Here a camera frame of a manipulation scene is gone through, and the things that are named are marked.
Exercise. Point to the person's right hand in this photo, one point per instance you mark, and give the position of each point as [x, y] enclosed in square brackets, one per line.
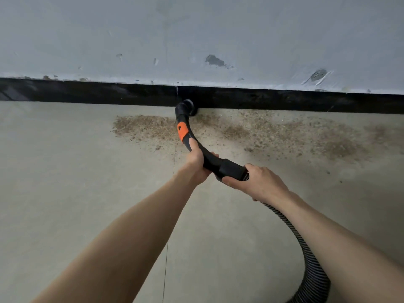
[259, 183]

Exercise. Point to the person's left forearm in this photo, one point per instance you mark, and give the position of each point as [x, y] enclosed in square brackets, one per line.
[120, 249]

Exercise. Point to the brown sawdust dirt patch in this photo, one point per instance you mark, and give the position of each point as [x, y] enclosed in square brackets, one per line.
[271, 132]

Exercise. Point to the person's right forearm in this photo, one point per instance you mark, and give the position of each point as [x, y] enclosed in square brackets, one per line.
[347, 249]

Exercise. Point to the person's left hand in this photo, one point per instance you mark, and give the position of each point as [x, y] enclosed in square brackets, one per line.
[194, 166]

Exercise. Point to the tiled floor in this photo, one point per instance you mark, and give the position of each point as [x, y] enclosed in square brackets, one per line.
[63, 186]

